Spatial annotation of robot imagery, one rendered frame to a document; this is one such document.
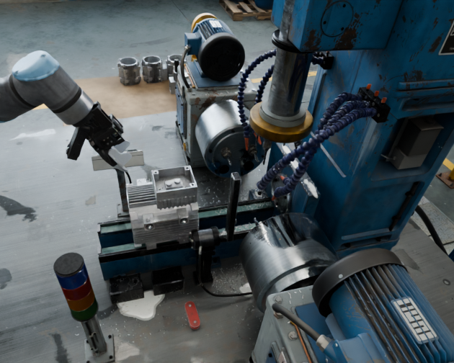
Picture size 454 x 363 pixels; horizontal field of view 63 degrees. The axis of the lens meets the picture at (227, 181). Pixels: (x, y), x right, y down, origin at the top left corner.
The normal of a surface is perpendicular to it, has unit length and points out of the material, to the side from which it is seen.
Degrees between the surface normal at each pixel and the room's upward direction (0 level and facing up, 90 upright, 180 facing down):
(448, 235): 0
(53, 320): 0
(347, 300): 61
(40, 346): 0
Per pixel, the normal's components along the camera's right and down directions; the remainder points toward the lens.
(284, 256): -0.39, -0.59
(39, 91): 0.07, 0.74
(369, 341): 0.07, -0.74
